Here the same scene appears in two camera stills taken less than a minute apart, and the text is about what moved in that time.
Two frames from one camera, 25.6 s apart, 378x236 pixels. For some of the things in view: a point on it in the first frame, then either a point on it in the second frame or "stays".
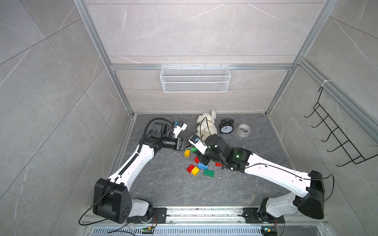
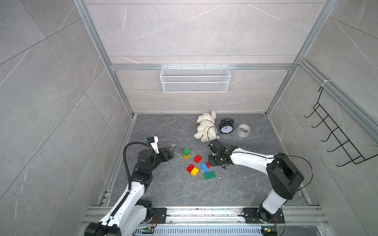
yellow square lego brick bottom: [195, 171] stays
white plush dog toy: [206, 127] stays
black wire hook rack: [350, 150] stays
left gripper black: [179, 146] to [168, 156]
